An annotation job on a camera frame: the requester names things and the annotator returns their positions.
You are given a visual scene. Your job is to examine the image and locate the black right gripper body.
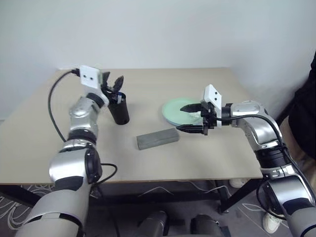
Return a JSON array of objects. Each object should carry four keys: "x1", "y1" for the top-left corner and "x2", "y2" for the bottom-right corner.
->
[{"x1": 199, "y1": 100, "x2": 218, "y2": 136}]

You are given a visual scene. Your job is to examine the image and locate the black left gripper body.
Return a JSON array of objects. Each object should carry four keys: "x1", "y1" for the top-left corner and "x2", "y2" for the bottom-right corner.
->
[{"x1": 100, "y1": 82, "x2": 121, "y2": 101}]

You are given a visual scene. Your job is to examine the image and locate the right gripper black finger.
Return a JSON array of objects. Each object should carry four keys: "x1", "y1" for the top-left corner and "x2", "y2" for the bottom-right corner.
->
[
  {"x1": 180, "y1": 103, "x2": 203, "y2": 114},
  {"x1": 176, "y1": 123, "x2": 205, "y2": 134}
]

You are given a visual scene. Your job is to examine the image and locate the grey glasses case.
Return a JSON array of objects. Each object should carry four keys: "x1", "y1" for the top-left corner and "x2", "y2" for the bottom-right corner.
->
[{"x1": 136, "y1": 127, "x2": 180, "y2": 151}]

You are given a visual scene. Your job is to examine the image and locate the black plastic cup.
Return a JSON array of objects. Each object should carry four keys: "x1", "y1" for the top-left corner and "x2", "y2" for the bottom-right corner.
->
[{"x1": 108, "y1": 93, "x2": 130, "y2": 125}]

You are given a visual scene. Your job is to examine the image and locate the light green plate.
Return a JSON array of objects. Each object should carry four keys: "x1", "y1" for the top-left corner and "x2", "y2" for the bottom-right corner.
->
[{"x1": 161, "y1": 97, "x2": 206, "y2": 125}]

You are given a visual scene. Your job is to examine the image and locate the light blue plate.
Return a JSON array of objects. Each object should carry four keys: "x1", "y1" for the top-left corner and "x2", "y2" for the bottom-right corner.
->
[{"x1": 165, "y1": 117, "x2": 180, "y2": 127}]

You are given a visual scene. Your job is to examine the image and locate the person in dark clothes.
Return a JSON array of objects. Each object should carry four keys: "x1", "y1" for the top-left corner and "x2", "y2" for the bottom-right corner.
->
[{"x1": 278, "y1": 48, "x2": 316, "y2": 158}]

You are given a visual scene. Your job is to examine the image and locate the dark rounded shape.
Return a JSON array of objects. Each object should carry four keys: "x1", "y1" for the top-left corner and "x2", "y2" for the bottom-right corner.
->
[
  {"x1": 142, "y1": 210, "x2": 168, "y2": 237},
  {"x1": 190, "y1": 214, "x2": 232, "y2": 237}
]

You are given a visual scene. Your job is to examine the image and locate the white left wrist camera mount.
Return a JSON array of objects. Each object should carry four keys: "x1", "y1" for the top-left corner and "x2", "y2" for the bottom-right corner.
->
[{"x1": 79, "y1": 64, "x2": 109, "y2": 106}]

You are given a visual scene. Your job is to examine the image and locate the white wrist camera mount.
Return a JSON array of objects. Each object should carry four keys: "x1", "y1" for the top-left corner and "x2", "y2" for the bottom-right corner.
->
[
  {"x1": 202, "y1": 84, "x2": 223, "y2": 128},
  {"x1": 79, "y1": 64, "x2": 109, "y2": 106}
]

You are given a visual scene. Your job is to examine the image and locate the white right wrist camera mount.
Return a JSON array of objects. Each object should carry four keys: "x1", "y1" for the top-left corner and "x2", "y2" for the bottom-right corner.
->
[{"x1": 202, "y1": 84, "x2": 223, "y2": 128}]

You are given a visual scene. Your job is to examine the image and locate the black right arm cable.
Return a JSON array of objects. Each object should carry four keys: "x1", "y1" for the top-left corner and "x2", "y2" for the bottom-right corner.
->
[{"x1": 214, "y1": 115, "x2": 316, "y2": 220}]

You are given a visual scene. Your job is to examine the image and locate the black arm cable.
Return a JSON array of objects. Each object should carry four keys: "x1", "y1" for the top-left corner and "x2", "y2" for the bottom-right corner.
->
[
  {"x1": 48, "y1": 70, "x2": 119, "y2": 198},
  {"x1": 214, "y1": 115, "x2": 316, "y2": 220}
]

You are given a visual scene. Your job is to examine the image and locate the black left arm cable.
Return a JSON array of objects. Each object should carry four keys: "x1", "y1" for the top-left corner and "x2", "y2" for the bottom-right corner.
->
[{"x1": 48, "y1": 70, "x2": 119, "y2": 198}]

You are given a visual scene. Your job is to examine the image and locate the white floor cable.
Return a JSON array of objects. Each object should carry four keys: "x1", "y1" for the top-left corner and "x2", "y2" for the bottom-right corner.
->
[
  {"x1": 139, "y1": 186, "x2": 173, "y2": 198},
  {"x1": 182, "y1": 181, "x2": 229, "y2": 196}
]

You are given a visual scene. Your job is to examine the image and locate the black table frame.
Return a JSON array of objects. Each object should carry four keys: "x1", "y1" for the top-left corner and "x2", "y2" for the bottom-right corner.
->
[{"x1": 0, "y1": 176, "x2": 271, "y2": 214}]

